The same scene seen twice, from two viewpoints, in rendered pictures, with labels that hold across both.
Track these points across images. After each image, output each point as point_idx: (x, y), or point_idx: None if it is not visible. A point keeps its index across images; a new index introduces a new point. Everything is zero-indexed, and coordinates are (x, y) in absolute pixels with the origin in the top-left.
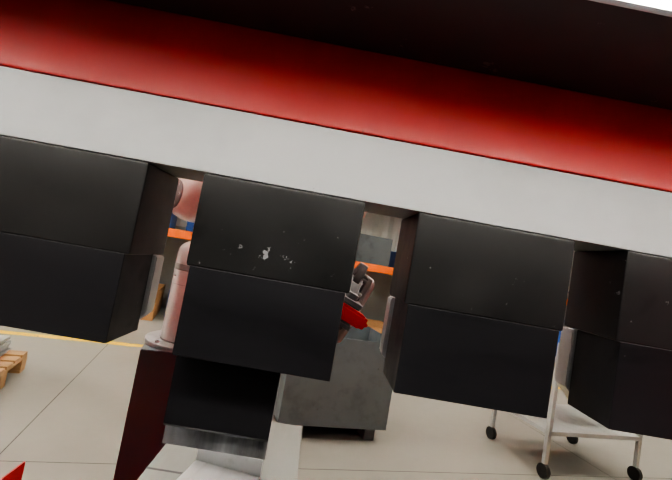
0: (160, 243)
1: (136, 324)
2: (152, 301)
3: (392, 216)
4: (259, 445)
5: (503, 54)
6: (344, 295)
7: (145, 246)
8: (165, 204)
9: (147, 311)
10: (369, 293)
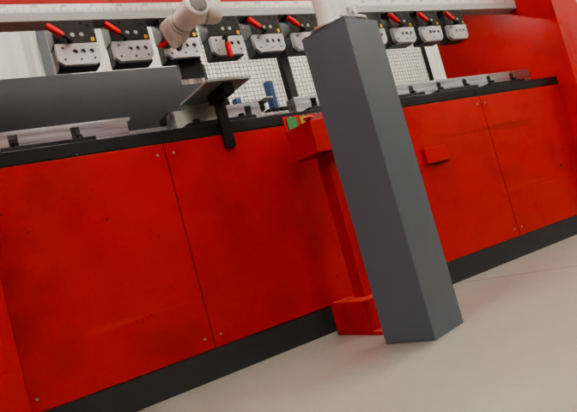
0: (207, 35)
1: (212, 56)
2: (212, 49)
3: (147, 18)
4: (183, 81)
5: None
6: (157, 47)
7: (203, 39)
8: (203, 27)
9: (212, 51)
10: (160, 31)
